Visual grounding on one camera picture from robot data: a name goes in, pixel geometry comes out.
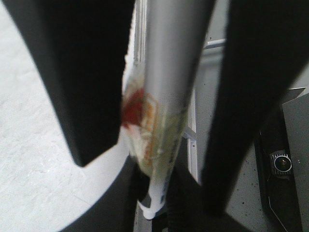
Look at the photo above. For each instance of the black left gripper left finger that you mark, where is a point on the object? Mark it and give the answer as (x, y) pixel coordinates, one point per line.
(79, 49)

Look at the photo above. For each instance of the red magnet taped to marker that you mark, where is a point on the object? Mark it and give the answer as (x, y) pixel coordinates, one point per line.
(131, 113)

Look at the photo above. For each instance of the small black camera module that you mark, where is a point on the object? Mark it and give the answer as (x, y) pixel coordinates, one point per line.
(281, 165)

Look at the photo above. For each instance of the white whiteboard marker pen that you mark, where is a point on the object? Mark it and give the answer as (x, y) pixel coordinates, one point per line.
(175, 35)

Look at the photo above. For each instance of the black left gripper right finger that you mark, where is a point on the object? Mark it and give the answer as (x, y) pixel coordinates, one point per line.
(266, 49)

